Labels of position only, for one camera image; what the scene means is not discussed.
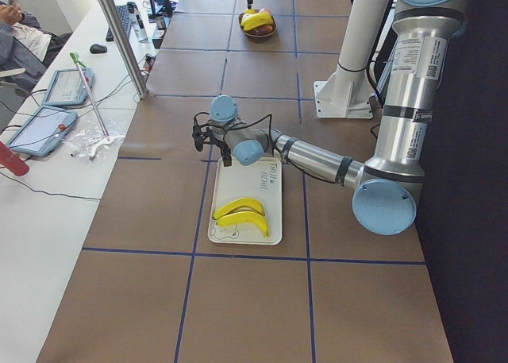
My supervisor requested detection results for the dark red fruit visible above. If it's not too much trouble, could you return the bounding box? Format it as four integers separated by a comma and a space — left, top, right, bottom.
248, 25, 275, 38

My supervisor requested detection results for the clear plastic bag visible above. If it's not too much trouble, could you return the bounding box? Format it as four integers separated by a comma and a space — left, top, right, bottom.
63, 118, 128, 161

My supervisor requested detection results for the blue teach pendant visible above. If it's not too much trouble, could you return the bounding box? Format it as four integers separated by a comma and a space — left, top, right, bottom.
42, 68, 88, 107
6, 105, 78, 157

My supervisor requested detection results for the aluminium frame post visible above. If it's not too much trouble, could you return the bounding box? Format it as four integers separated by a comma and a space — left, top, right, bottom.
98, 0, 148, 99

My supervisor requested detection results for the black keyboard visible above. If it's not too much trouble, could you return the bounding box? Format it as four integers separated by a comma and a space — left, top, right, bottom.
106, 5, 131, 42

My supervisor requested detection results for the upper blue teach pendant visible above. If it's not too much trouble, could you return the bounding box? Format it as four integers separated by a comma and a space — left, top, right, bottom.
42, 68, 88, 107

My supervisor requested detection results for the seated person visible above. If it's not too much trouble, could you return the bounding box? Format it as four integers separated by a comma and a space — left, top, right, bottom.
1, 0, 71, 91

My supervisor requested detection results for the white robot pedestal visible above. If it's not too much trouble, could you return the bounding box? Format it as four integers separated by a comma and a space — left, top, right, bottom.
314, 0, 393, 119

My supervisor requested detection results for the steel measuring cup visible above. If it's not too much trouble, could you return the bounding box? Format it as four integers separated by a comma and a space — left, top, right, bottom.
155, 16, 166, 30

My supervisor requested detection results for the black computer mouse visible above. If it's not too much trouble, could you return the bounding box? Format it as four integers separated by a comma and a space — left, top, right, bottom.
89, 44, 108, 54

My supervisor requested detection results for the white bear tray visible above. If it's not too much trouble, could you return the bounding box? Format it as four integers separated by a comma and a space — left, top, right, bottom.
208, 157, 283, 245

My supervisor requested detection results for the pink stick green clip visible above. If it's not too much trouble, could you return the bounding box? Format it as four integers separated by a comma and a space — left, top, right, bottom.
69, 52, 110, 140

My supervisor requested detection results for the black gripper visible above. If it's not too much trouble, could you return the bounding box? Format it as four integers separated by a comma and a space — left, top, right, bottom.
208, 126, 232, 167

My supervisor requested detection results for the brown wicker basket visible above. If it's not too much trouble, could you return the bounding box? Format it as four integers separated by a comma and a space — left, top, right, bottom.
238, 8, 277, 41

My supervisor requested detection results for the lower blue teach pendant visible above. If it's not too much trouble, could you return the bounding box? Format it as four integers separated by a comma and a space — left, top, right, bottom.
6, 105, 78, 157

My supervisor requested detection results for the red water bottle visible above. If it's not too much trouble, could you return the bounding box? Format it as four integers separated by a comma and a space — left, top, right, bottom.
0, 142, 29, 176

